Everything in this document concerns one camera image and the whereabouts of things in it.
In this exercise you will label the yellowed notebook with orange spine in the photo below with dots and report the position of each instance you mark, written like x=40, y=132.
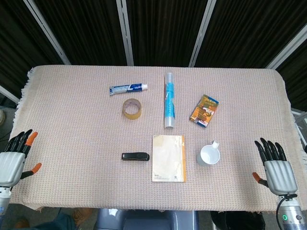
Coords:
x=168, y=158

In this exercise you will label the brown packing tape roll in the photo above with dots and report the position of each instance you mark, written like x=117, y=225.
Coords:
x=131, y=108

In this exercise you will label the white metal frame post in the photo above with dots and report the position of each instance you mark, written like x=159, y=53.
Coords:
x=286, y=46
x=202, y=32
x=125, y=32
x=46, y=30

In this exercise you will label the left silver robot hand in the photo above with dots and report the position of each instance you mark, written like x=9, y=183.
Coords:
x=10, y=165

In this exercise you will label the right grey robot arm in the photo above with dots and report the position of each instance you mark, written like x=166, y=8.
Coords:
x=290, y=212

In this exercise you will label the blue white toothpaste tube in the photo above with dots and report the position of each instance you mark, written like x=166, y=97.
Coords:
x=127, y=88

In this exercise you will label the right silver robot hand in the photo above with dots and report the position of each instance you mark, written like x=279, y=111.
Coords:
x=280, y=175

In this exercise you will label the black stapler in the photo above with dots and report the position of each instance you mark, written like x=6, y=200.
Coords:
x=135, y=156

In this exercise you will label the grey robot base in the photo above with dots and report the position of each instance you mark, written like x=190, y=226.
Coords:
x=146, y=219

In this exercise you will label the orange snack packet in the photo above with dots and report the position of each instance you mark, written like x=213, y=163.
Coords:
x=204, y=110

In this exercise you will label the white plastic measuring cup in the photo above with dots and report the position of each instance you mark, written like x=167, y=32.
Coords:
x=209, y=154

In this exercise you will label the beige woven tablecloth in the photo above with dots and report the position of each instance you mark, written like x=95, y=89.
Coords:
x=96, y=143

